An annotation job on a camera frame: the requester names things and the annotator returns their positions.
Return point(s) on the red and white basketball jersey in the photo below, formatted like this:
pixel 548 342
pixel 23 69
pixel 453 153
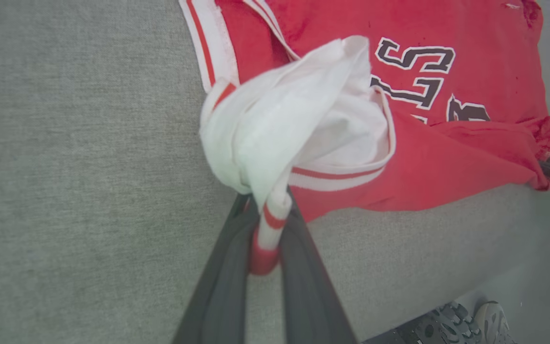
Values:
pixel 428 157

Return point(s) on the light grey sneaker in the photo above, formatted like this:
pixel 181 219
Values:
pixel 493 324

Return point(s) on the dark grey treaded sneaker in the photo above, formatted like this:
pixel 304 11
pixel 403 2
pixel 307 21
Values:
pixel 439 327

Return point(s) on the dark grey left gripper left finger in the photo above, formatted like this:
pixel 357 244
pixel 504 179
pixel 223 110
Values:
pixel 220 291

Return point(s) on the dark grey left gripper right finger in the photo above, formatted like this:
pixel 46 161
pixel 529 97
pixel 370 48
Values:
pixel 311 296

